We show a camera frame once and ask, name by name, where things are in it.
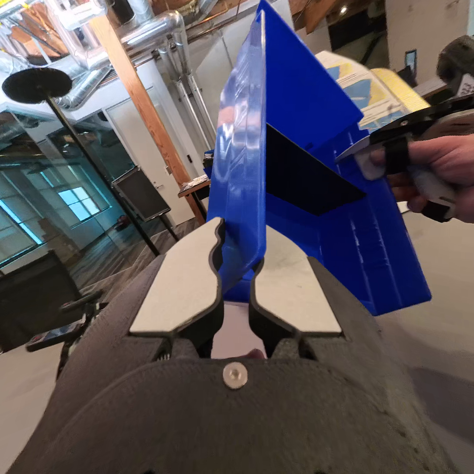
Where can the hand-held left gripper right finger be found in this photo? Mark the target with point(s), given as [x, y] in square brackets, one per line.
[296, 292]

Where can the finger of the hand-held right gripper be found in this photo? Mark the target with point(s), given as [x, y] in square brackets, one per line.
[351, 152]

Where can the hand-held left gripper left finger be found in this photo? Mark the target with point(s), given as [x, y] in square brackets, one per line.
[174, 292]

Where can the blue plastic bin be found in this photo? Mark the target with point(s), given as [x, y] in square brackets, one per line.
[296, 92]

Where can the person's right hand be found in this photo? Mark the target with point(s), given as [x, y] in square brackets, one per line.
[444, 159]

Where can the black bin divider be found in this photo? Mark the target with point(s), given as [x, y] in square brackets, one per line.
[303, 174]

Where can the printed instruction board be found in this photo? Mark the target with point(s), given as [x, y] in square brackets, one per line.
[370, 79]

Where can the black monitor screen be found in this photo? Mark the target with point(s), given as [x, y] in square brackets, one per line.
[142, 192]

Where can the wooden-top table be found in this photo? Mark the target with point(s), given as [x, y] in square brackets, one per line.
[194, 183]

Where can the small black device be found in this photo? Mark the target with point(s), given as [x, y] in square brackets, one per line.
[55, 335]

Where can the black office chair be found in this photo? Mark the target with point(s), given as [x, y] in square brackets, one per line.
[33, 296]

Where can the black disc-top floor stand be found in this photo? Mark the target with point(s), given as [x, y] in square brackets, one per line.
[37, 85]

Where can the wooden support post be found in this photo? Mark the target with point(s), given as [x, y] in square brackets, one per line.
[148, 122]

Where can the silver ventilation duct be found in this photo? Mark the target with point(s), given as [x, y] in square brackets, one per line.
[148, 29]

